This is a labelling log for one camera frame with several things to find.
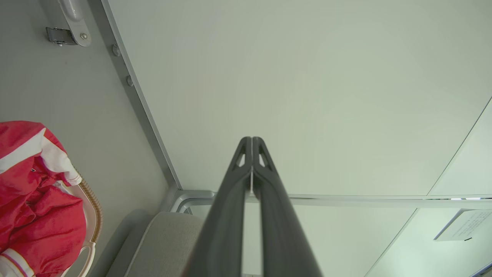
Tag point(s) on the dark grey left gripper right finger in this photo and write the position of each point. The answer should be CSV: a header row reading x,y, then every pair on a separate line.
x,y
280,231

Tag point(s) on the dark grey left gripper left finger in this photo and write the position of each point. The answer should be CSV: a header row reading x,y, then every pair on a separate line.
x,y
226,215

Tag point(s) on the red and white shirt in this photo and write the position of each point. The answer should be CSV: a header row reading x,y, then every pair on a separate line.
x,y
42,215

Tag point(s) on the grey cushioned seat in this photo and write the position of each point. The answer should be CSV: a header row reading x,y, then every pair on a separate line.
x,y
161,246

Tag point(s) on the white laundry basket tan rim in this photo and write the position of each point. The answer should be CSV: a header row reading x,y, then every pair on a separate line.
x,y
94,207

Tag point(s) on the round grey bolt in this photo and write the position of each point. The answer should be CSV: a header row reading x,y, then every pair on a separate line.
x,y
130,80
115,50

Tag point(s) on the white printed paper sheet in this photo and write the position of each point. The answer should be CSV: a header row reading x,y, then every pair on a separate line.
x,y
467,225

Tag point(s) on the grey metal frame rail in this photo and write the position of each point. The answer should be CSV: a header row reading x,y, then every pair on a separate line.
x,y
346,201

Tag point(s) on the grey metal frame post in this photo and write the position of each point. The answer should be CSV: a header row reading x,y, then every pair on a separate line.
x,y
146,115

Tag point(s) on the white metal leg bracket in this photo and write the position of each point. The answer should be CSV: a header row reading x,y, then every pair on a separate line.
x,y
77,23

